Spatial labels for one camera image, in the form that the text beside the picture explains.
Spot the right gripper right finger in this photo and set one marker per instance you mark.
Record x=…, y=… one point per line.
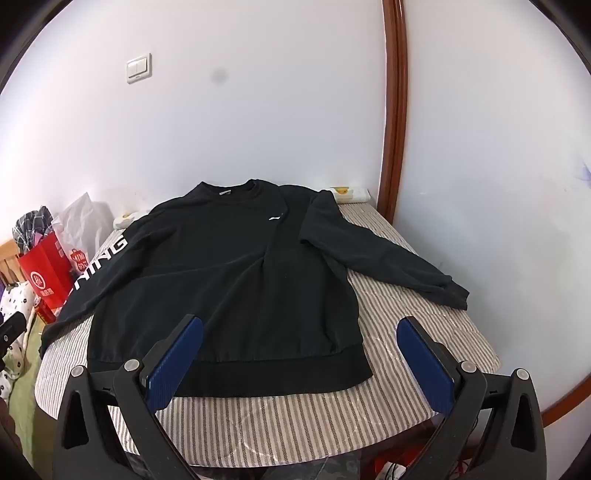
x=512, y=445

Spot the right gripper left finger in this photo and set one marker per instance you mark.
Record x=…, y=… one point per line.
x=86, y=443

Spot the black sweatshirt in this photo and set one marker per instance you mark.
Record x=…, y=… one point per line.
x=265, y=268

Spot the white spotted cloth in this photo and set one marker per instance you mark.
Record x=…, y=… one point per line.
x=22, y=353

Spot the wooden chair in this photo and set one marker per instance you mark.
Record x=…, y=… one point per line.
x=10, y=271

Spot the red paper gift bag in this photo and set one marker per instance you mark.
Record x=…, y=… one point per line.
x=48, y=271

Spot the green blanket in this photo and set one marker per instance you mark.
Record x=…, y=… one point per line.
x=34, y=427

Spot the plaid dark cloth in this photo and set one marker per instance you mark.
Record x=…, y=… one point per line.
x=31, y=228

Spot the striped bed mattress cover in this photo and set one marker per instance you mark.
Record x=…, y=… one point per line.
x=240, y=432

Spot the white plastic bag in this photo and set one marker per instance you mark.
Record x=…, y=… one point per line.
x=81, y=229

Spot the white patterned pillow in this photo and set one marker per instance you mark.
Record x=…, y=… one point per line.
x=350, y=195

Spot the white wall light switch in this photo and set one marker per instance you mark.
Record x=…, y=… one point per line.
x=138, y=69

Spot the brown wooden door frame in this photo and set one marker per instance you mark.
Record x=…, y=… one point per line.
x=396, y=112

